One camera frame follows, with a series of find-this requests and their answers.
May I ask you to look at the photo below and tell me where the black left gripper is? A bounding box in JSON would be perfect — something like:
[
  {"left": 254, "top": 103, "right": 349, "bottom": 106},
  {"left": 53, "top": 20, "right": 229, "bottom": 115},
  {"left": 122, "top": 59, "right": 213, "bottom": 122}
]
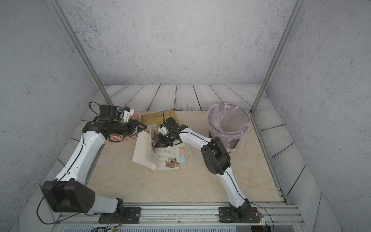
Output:
[{"left": 111, "top": 119, "right": 147, "bottom": 137}]

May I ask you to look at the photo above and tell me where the illustrated children's story book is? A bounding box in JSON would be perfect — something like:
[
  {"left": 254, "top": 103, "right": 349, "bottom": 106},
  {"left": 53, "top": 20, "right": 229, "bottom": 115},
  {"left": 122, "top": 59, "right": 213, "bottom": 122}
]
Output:
[{"left": 132, "top": 129, "right": 180, "bottom": 171}]

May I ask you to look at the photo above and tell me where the green sticky note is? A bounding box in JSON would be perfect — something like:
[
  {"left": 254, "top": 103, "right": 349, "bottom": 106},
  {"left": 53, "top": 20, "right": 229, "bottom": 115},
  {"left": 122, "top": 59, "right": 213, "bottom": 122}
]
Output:
[{"left": 177, "top": 143, "right": 186, "bottom": 148}]

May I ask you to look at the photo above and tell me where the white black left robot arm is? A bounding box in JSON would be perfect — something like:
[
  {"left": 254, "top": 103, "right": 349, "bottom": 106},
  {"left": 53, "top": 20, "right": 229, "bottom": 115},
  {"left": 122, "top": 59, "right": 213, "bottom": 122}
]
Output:
[{"left": 41, "top": 105, "right": 146, "bottom": 224}]

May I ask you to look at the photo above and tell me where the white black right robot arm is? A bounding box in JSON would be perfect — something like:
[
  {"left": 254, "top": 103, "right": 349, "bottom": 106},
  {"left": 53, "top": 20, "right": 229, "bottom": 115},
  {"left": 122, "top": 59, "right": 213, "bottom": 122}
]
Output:
[{"left": 156, "top": 117, "right": 252, "bottom": 220}]

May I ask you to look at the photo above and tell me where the blue sticky note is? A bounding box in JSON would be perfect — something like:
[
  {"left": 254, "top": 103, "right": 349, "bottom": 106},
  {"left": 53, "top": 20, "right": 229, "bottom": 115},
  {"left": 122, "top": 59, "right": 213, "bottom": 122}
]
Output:
[{"left": 179, "top": 155, "right": 186, "bottom": 163}]

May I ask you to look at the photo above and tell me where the pink perforated plastic basket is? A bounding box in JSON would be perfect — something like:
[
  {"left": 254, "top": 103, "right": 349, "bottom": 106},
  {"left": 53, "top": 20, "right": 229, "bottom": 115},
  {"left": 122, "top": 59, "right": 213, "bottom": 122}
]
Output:
[{"left": 102, "top": 111, "right": 143, "bottom": 144}]

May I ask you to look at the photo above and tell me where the black mesh trash bin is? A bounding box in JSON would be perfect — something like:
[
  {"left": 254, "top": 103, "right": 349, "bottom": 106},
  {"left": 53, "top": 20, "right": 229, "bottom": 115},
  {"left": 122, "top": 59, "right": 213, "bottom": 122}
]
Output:
[{"left": 207, "top": 103, "right": 251, "bottom": 154}]

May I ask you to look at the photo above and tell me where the pink plastic bin liner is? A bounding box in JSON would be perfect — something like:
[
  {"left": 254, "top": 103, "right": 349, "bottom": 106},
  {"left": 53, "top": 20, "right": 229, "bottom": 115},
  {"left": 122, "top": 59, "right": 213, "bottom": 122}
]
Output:
[{"left": 207, "top": 103, "right": 251, "bottom": 153}]

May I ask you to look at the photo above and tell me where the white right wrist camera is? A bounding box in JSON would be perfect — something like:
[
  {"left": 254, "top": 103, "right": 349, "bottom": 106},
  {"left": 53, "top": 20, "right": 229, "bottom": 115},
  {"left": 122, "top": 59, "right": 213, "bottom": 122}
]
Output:
[{"left": 158, "top": 126, "right": 168, "bottom": 136}]

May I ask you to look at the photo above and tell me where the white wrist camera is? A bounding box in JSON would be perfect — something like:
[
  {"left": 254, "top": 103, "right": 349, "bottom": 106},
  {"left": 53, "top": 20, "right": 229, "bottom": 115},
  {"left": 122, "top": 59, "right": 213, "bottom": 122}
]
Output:
[
  {"left": 158, "top": 126, "right": 168, "bottom": 136},
  {"left": 122, "top": 106, "right": 134, "bottom": 122}
]

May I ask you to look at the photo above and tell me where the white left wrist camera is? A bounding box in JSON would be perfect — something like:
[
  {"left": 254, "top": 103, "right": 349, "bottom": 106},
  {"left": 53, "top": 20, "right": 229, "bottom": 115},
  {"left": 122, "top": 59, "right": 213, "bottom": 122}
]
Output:
[{"left": 122, "top": 106, "right": 134, "bottom": 122}]

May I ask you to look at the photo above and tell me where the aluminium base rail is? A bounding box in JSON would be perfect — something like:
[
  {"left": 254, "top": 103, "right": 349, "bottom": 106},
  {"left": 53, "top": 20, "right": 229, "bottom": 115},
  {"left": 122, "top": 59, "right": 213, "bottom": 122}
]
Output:
[{"left": 50, "top": 202, "right": 308, "bottom": 232}]

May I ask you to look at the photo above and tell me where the aluminium frame post left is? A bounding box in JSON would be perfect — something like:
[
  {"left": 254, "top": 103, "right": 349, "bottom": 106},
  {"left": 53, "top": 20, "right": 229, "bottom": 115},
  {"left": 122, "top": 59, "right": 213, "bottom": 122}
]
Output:
[{"left": 48, "top": 0, "right": 113, "bottom": 105}]

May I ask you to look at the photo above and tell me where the aluminium frame post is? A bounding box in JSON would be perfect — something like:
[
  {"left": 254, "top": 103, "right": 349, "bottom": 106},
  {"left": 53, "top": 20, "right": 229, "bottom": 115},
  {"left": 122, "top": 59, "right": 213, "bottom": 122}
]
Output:
[
  {"left": 48, "top": 0, "right": 113, "bottom": 105},
  {"left": 250, "top": 0, "right": 306, "bottom": 115}
]

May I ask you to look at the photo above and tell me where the aluminium frame post right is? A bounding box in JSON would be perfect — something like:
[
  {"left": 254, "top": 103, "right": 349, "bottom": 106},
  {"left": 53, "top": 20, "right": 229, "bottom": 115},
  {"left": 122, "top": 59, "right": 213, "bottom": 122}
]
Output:
[{"left": 250, "top": 0, "right": 306, "bottom": 115}]

